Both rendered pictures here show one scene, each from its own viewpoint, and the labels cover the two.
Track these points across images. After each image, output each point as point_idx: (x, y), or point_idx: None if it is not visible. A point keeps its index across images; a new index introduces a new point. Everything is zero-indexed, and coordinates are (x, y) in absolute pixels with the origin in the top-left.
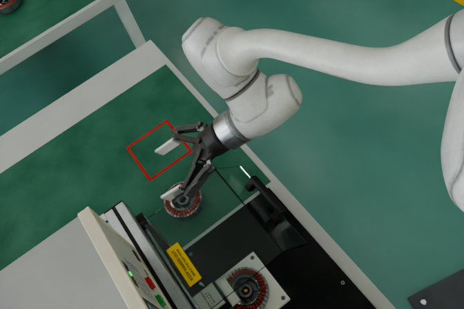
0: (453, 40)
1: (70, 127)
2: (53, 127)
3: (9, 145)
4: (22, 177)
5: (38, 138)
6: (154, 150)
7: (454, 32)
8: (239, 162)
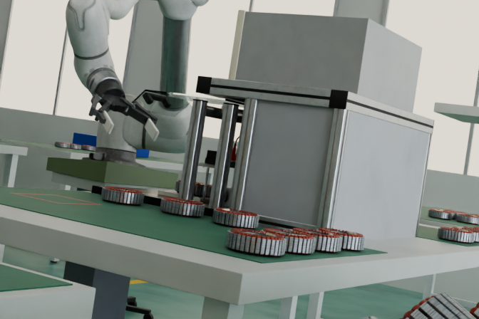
0: None
1: (30, 210)
2: (31, 214)
3: (76, 228)
4: (132, 228)
5: (58, 220)
6: (59, 199)
7: None
8: (63, 191)
